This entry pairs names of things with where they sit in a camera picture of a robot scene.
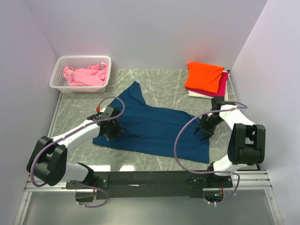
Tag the aluminium extrusion rail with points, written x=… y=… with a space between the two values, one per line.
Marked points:
x=249 y=180

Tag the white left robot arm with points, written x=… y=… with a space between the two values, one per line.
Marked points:
x=48 y=161

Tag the folded orange t shirt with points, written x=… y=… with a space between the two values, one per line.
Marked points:
x=203 y=76

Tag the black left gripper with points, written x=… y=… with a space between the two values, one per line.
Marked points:
x=118 y=131

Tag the folded magenta t shirt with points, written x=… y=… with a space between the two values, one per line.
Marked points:
x=222 y=87

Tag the navy blue t shirt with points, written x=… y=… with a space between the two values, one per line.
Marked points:
x=153 y=130

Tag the folded white t shirt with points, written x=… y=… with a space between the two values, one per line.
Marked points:
x=195 y=94

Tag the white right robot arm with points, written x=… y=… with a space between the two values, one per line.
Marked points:
x=247 y=141

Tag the white perforated plastic basket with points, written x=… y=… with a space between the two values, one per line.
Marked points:
x=57 y=80

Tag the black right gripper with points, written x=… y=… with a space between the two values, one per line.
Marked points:
x=208 y=132

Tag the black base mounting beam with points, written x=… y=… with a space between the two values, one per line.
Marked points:
x=158 y=183

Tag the pink t shirt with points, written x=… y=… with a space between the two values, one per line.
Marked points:
x=94 y=75

